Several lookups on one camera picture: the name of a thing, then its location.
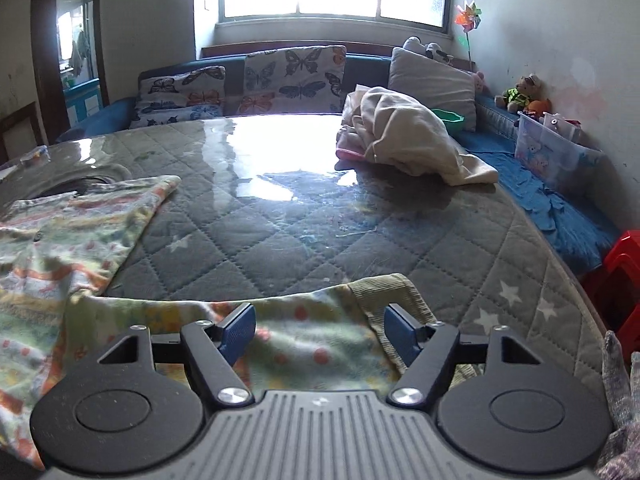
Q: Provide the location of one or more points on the brown teddy bear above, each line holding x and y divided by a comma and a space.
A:
522, 92

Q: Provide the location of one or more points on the colourful pinwheel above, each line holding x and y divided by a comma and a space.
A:
467, 15

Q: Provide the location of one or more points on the blue knitted blanket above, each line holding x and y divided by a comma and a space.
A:
545, 205

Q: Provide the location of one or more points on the blue sofa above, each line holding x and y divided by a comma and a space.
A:
370, 72

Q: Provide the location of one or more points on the cream clothes pile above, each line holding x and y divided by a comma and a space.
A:
410, 135

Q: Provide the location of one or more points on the blue low cabinet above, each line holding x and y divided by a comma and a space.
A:
82, 97

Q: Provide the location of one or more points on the grey pillow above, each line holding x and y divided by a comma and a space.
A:
432, 80

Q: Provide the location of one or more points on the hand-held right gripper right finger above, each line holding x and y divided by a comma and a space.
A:
402, 332

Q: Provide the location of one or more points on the green plastic bowl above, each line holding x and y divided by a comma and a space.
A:
448, 117

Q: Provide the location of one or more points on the clear plastic storage box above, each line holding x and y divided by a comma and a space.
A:
545, 155

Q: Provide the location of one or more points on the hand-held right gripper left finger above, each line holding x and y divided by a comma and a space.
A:
239, 332

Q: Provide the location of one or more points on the grey quilted star table cover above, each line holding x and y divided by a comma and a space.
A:
300, 240

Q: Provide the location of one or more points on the pink cloth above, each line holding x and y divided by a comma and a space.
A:
347, 153

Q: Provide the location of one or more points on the person's grey knitted sweater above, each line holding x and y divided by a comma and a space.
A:
620, 410

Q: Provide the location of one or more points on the colourful patterned child garment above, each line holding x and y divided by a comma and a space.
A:
50, 260

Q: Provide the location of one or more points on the hanging grey towel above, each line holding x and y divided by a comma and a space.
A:
77, 52

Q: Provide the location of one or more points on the red plastic stool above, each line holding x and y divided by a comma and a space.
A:
617, 280

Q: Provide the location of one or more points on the butterfly print cushion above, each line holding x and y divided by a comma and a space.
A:
180, 95
295, 80

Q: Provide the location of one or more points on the dark wooden side table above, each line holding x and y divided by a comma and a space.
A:
22, 127

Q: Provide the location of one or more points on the pink plush toy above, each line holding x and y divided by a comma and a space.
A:
480, 81

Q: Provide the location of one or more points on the orange toy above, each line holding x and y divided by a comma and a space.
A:
540, 107

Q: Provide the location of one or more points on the black white plush toy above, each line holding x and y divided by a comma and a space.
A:
430, 50

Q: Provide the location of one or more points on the dark wooden door frame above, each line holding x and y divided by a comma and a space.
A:
47, 60

